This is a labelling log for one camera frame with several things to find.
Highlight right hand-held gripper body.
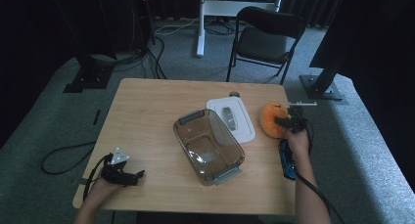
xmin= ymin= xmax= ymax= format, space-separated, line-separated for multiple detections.
xmin=286 ymin=101 xmax=318 ymax=134

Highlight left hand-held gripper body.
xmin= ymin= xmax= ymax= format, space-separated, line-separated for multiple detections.
xmin=100 ymin=147 xmax=140 ymax=187

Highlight orange plush toy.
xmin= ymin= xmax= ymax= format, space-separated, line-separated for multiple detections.
xmin=259 ymin=102 xmax=292 ymax=140

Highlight blue toy car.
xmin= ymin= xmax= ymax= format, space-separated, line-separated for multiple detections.
xmin=278 ymin=138 xmax=299 ymax=181

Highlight white lid with grey handle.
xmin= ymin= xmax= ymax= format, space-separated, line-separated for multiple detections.
xmin=206 ymin=96 xmax=256 ymax=145

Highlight clear brown storage box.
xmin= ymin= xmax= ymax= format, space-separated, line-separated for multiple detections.
xmin=172 ymin=109 xmax=247 ymax=187

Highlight person's left hand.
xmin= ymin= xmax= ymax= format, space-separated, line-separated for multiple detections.
xmin=85 ymin=177 xmax=122 ymax=203

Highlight person's right hand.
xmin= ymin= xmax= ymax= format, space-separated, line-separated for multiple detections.
xmin=282 ymin=127 xmax=311 ymax=157

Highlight black metal stand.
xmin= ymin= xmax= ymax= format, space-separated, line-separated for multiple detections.
xmin=48 ymin=0 xmax=115 ymax=94
xmin=300 ymin=59 xmax=348 ymax=105

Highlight person's dark clothing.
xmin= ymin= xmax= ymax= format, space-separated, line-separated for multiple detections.
xmin=136 ymin=211 xmax=266 ymax=224

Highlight black folding chair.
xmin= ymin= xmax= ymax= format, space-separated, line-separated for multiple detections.
xmin=226 ymin=6 xmax=307 ymax=86

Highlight dark equipment rack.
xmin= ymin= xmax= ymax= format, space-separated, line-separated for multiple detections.
xmin=97 ymin=0 xmax=157 ymax=56

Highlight dark curtain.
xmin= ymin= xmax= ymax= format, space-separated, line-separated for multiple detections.
xmin=150 ymin=0 xmax=346 ymax=28

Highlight left hand-held gripper cable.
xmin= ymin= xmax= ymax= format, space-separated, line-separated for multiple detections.
xmin=82 ymin=154 xmax=113 ymax=202

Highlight hand-held gripper cable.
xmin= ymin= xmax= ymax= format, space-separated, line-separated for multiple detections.
xmin=82 ymin=154 xmax=113 ymax=202
xmin=293 ymin=117 xmax=346 ymax=224

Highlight black floor cable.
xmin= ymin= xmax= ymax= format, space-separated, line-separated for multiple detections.
xmin=40 ymin=140 xmax=98 ymax=176

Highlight right hand-held gripper cable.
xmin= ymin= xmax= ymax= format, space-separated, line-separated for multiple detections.
xmin=293 ymin=117 xmax=346 ymax=224

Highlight black cables under desk frame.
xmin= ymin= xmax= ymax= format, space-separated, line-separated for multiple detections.
xmin=204 ymin=17 xmax=237 ymax=36

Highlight bundle of black cables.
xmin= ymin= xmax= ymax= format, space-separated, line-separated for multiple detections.
xmin=91 ymin=36 xmax=168 ymax=81

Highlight white desk frame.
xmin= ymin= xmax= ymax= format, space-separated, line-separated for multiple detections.
xmin=196 ymin=0 xmax=285 ymax=59

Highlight white cable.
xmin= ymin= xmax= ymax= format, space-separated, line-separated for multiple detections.
xmin=154 ymin=16 xmax=201 ymax=35

